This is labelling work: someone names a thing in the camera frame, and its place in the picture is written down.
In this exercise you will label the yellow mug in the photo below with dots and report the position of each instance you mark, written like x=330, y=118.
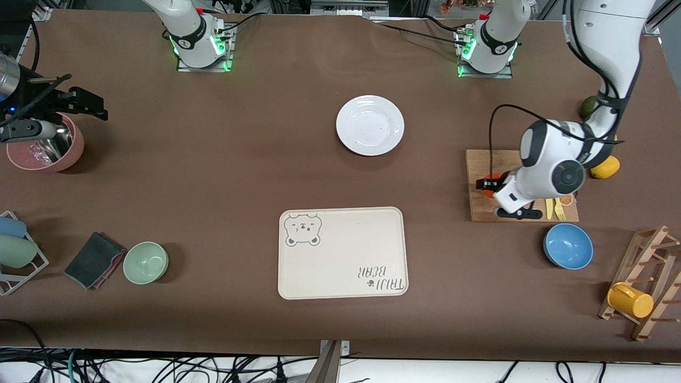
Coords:
x=630, y=301

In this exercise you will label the orange fruit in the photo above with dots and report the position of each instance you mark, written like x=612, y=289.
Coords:
x=490, y=175

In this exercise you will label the pink cloth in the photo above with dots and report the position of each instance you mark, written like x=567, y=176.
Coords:
x=106, y=277

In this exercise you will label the pink bowl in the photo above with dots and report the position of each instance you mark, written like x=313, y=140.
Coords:
x=16, y=158

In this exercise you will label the blue bowl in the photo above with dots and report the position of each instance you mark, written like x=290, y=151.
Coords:
x=568, y=246

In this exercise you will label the metal scoop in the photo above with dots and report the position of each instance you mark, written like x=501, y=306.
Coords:
x=58, y=146

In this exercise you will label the dark grey cloth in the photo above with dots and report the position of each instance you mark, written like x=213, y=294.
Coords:
x=90, y=258

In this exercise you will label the toy orange slice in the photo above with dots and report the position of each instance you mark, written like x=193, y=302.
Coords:
x=567, y=201

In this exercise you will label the yellow lemon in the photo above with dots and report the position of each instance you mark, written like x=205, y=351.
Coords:
x=607, y=170

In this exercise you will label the cream bear print tray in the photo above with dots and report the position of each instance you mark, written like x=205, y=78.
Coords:
x=346, y=255

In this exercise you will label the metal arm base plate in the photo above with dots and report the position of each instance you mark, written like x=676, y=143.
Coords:
x=500, y=76
x=183, y=69

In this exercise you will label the green avocado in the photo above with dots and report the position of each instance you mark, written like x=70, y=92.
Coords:
x=588, y=109

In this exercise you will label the aluminium frame profile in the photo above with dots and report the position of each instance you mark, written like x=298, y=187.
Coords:
x=348, y=8

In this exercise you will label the yellow plastic knife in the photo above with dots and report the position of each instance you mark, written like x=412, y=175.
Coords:
x=549, y=210

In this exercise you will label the white round plate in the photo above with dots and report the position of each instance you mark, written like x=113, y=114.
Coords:
x=370, y=125

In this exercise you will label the yellow plastic fork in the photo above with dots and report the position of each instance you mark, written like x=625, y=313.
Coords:
x=559, y=211

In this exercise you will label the pale green bowl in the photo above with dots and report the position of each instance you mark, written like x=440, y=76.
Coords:
x=146, y=263

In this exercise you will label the metal bracket at table edge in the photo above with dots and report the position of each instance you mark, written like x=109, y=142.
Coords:
x=327, y=369

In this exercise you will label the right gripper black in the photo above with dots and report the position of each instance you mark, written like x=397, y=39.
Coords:
x=33, y=99

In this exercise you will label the pale green cup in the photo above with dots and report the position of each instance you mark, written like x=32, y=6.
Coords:
x=16, y=251

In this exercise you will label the wooden mug rack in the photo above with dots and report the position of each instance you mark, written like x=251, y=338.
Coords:
x=646, y=239

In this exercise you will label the pale blue cup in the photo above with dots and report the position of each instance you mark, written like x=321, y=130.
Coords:
x=11, y=227

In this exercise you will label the bamboo cutting board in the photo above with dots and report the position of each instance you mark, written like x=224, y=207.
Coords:
x=479, y=159

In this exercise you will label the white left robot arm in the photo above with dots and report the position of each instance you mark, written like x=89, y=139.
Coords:
x=558, y=170

